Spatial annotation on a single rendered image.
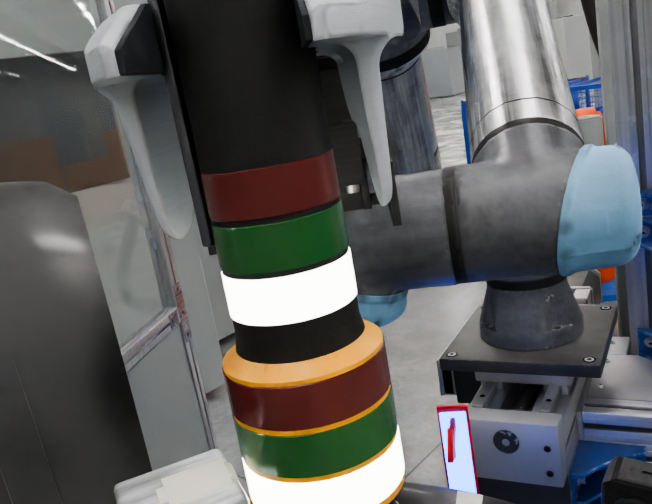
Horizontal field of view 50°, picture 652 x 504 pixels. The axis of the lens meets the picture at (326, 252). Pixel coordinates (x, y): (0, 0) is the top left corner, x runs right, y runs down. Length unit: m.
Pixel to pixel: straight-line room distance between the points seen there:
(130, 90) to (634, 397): 0.99
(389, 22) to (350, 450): 0.10
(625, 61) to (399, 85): 0.42
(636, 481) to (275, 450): 0.31
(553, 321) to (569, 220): 0.64
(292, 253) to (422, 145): 0.73
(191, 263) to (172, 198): 3.22
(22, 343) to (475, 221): 0.26
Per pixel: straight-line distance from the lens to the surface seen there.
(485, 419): 0.97
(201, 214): 0.18
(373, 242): 0.42
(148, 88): 0.19
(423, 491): 0.51
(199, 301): 3.46
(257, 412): 0.18
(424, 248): 0.42
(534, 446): 0.97
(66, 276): 0.29
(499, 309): 1.05
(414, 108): 0.85
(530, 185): 0.42
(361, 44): 0.17
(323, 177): 0.17
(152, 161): 0.19
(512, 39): 0.56
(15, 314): 0.28
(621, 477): 0.46
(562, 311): 1.05
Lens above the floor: 1.46
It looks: 14 degrees down
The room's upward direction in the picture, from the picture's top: 10 degrees counter-clockwise
